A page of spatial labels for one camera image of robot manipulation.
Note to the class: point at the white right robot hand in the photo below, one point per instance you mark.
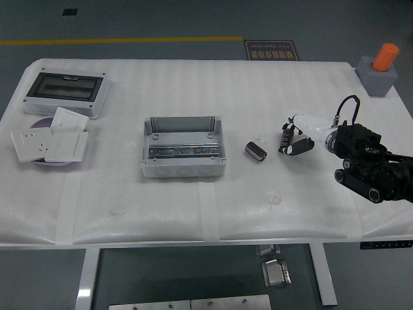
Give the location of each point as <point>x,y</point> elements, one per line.
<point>311,126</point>

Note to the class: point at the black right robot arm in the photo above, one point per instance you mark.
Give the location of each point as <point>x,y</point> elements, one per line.
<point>364,145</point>

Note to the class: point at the grey open junction box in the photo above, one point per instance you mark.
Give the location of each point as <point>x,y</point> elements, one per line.
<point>182,169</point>

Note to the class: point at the grey box with dark window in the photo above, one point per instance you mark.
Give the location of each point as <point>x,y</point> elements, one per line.
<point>64,86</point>

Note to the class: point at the white foam mat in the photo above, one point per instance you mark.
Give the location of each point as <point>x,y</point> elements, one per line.
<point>258,97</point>

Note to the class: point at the grey block holder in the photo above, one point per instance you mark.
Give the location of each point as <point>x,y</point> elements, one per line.
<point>378,83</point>

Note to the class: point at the black floor sign orange text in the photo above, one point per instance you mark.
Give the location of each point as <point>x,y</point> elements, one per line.
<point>271,51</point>

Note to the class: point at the orange cylinder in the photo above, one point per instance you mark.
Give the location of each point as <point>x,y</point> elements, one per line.
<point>385,57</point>

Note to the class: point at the small silver metal block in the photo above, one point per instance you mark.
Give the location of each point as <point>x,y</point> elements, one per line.
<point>266,250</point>

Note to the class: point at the black table control panel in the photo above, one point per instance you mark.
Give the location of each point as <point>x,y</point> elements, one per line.
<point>385,244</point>

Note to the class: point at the large silver metal block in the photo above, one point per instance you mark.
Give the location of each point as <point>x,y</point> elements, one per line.
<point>276,274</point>

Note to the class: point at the white tape strip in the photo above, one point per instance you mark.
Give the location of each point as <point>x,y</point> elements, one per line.
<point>67,213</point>

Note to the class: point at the black floor hatch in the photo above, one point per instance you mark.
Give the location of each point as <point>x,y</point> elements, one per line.
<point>69,12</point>

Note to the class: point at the purple plate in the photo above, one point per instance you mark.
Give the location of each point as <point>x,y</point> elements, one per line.
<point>43,123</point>

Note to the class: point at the metal mounting rail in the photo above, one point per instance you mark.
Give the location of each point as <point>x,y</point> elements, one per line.
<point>184,150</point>

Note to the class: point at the grey metal base plate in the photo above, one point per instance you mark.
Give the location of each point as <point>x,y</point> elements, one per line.
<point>150,305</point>
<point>230,303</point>

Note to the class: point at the white wall switch panel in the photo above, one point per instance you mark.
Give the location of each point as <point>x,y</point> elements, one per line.
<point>68,147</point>
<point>68,120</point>

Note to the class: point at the white wall socket panel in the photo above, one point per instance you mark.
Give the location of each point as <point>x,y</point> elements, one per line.
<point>30,145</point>

